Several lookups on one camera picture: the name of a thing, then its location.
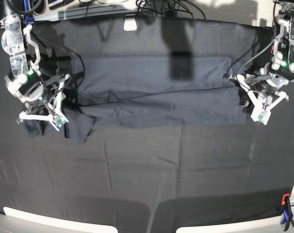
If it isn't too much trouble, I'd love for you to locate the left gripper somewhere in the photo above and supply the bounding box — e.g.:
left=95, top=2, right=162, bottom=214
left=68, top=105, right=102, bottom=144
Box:
left=238, top=76, right=280, bottom=108

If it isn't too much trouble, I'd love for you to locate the dark navy t-shirt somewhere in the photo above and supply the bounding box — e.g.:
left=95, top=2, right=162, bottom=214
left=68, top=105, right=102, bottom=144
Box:
left=23, top=55, right=249, bottom=145

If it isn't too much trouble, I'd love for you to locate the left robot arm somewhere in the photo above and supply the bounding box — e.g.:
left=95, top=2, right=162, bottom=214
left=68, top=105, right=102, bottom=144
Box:
left=237, top=0, right=294, bottom=107

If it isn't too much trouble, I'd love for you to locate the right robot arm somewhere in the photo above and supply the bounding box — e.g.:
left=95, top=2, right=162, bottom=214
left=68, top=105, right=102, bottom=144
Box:
left=0, top=0, right=72, bottom=114

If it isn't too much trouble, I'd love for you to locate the red blue clamp near right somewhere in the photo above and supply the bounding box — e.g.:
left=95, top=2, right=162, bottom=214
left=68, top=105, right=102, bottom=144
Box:
left=280, top=193, right=294, bottom=232

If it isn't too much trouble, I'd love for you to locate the blue clamp far left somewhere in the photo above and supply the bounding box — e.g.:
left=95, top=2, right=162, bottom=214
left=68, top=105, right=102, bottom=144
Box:
left=23, top=0, right=35, bottom=25

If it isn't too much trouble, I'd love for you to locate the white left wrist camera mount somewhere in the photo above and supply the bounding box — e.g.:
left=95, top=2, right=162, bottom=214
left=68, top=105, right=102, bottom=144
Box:
left=235, top=74, right=290, bottom=127

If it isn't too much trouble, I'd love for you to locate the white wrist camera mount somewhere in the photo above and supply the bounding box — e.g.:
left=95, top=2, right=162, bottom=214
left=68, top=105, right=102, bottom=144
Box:
left=16, top=74, right=71, bottom=132
left=235, top=74, right=290, bottom=127

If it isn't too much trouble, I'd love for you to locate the black cable bundle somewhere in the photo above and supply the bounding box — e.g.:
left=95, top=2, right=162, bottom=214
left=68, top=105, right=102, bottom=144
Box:
left=135, top=0, right=207, bottom=20

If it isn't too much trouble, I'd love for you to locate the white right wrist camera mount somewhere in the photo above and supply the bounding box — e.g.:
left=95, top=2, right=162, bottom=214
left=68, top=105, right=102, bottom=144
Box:
left=16, top=74, right=71, bottom=132

